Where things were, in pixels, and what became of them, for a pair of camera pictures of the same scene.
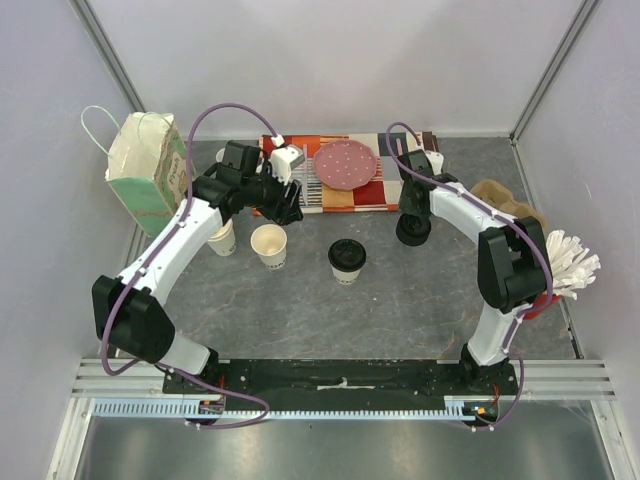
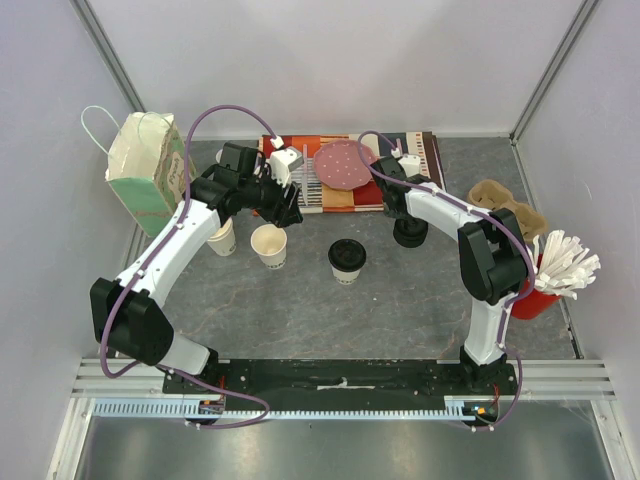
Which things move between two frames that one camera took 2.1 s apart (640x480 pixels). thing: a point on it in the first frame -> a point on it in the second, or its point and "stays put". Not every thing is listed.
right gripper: x=412 y=215 -> x=409 y=223
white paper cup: x=224 y=241 stays put
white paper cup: x=269 y=241 stays put
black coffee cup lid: x=347 y=254 stays put
